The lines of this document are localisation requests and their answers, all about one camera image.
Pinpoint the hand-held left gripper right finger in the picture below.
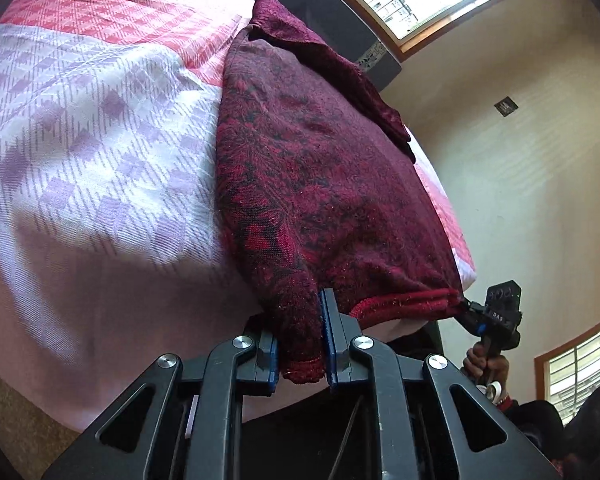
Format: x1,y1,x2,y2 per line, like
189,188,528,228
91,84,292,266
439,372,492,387
319,288,562,480

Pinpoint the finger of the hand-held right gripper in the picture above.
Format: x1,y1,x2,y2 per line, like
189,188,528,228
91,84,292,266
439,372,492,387
457,297,488,337

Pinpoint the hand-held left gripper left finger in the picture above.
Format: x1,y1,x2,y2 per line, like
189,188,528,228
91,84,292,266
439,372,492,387
42,329,281,480

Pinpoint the maroon patterned knit garment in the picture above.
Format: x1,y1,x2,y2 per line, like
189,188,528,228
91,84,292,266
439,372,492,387
214,0,466,386

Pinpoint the person's right forearm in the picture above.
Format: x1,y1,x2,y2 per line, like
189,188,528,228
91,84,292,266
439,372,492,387
497,394,567,443

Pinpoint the person's right hand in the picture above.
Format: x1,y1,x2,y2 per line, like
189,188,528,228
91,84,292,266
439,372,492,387
461,344,512,402

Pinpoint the small wooden framed window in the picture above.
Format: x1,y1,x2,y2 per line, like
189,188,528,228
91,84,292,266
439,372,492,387
534,310,600,413

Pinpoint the person's dark clothing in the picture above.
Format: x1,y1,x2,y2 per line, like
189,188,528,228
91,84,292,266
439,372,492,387
550,382,600,480

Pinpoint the pink white checked bed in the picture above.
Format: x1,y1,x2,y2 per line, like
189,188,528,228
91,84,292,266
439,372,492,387
0,0,478,433

